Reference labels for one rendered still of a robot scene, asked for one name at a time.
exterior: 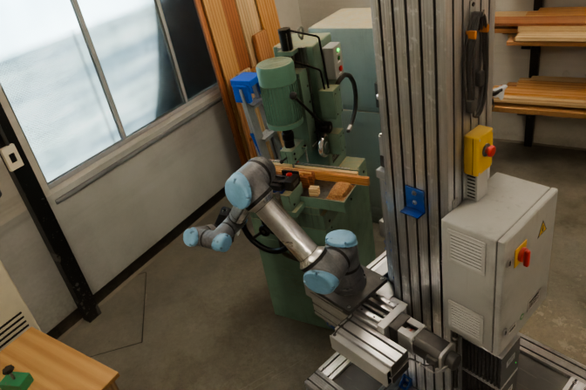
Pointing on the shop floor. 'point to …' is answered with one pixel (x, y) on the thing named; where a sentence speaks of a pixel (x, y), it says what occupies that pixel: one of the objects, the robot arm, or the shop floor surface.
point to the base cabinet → (280, 280)
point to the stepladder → (244, 83)
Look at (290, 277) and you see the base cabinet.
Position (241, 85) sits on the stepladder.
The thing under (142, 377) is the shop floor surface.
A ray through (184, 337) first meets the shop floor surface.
